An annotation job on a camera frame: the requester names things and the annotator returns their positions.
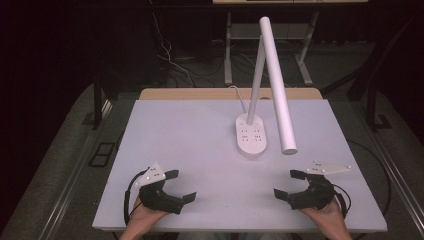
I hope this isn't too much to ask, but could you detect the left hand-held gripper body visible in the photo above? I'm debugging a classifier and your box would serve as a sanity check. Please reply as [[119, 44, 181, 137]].
[[134, 162, 185, 215]]

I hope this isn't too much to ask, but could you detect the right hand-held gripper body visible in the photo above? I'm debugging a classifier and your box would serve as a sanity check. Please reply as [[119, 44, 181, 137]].
[[286, 160, 352, 211]]

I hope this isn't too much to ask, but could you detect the aluminium floor rail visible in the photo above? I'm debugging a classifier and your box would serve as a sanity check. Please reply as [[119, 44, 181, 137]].
[[361, 113, 424, 231], [36, 99, 114, 240]]

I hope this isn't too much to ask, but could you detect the person's right hand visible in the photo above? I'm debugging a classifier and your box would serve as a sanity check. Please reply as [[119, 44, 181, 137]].
[[299, 196, 348, 235]]

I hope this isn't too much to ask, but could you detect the white floor cable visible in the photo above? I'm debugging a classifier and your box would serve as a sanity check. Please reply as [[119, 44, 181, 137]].
[[146, 0, 196, 88]]

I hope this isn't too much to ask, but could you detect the person's left hand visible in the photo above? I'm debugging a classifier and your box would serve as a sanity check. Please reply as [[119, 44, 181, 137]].
[[127, 196, 172, 234]]

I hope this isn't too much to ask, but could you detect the white desk lamp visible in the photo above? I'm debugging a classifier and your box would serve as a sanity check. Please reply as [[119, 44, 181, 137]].
[[235, 16, 299, 159]]

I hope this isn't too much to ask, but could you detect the grey metal desk frame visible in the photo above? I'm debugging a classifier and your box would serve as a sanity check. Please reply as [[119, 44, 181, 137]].
[[223, 11, 320, 87]]

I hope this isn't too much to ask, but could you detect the white lamp cable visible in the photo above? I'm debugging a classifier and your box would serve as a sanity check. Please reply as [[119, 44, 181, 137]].
[[227, 85, 250, 115]]

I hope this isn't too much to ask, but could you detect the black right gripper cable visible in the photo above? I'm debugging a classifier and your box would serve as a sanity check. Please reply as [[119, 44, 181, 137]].
[[332, 184, 353, 220]]

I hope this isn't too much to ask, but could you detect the black floor frame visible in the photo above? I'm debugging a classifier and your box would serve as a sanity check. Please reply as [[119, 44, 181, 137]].
[[87, 141, 117, 168]]

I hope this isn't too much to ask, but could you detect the black floor cable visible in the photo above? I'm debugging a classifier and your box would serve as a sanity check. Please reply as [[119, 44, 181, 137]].
[[345, 138, 393, 218]]

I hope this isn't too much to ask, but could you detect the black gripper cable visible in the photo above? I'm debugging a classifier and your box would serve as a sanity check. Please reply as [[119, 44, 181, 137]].
[[123, 170, 148, 228], [332, 184, 353, 220]]

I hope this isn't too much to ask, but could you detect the black metal stand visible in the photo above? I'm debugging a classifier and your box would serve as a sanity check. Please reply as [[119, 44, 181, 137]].
[[81, 74, 105, 131], [365, 79, 394, 132]]

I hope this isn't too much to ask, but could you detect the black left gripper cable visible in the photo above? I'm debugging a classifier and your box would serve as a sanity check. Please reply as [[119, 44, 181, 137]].
[[123, 170, 148, 228]]

